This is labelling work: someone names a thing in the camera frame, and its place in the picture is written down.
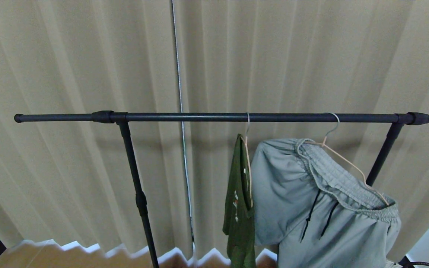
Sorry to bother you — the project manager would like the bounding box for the black clothes rack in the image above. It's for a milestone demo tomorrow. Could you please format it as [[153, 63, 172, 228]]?
[[14, 111, 429, 268]]

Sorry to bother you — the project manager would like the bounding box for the green long-sleeved shirt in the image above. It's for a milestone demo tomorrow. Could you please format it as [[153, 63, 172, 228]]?
[[222, 134, 257, 268]]

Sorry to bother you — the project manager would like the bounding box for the pale grey garment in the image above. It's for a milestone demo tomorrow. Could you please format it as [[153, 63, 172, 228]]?
[[251, 138, 402, 268]]

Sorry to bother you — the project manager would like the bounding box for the pink clothes hanger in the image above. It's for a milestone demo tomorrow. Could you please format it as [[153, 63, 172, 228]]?
[[244, 112, 254, 208], [304, 113, 390, 206]]

